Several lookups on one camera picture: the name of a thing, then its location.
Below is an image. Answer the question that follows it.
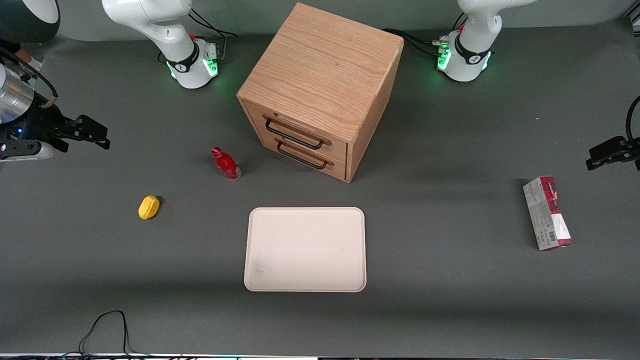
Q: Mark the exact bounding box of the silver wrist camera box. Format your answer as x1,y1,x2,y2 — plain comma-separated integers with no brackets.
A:
0,142,55,162

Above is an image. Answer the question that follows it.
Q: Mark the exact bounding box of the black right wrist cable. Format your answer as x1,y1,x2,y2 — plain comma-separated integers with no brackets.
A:
0,49,59,110

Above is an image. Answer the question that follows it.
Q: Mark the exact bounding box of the wooden drawer cabinet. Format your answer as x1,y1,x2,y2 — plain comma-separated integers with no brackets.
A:
236,2,405,184

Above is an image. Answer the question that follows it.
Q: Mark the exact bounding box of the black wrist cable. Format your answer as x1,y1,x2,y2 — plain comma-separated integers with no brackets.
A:
625,94,640,146
0,49,59,110

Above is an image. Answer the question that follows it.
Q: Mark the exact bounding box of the yellow lemon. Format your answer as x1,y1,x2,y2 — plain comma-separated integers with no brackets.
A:
138,195,161,221

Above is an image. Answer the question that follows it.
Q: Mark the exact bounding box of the red coke bottle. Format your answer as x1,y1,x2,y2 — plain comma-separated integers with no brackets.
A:
210,146,242,181

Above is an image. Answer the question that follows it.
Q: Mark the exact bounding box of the black left arm base cable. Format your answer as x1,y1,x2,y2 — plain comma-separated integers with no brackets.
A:
382,14,469,57

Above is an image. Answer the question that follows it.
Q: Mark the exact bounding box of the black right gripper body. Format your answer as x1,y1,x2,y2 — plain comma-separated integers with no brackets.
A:
0,106,77,153

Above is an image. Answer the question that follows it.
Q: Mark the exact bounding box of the wooden drawer front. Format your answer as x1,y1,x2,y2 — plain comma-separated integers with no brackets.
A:
256,132,348,182
243,99,350,162

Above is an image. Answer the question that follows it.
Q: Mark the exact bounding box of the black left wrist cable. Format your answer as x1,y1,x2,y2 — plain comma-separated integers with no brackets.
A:
625,94,640,146

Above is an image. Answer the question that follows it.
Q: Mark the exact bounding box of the black right arm base cable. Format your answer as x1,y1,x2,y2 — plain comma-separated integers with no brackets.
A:
188,7,240,63

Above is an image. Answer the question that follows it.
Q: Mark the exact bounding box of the thin black looped cable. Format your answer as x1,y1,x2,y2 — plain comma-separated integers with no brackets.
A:
62,310,152,359

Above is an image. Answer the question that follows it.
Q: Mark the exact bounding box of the grey and red carton box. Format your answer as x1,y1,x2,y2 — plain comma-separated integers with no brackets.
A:
522,175,574,252

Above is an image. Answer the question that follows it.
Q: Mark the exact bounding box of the cream plastic tray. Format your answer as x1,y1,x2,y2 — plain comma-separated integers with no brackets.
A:
243,206,368,293

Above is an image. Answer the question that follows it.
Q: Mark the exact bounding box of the black arm base cable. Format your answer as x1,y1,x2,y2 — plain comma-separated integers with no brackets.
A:
382,14,469,57
188,7,240,63

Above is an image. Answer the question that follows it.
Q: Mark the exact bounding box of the black metal drawer handle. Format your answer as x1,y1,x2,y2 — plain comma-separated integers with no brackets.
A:
274,138,332,171
263,115,332,151

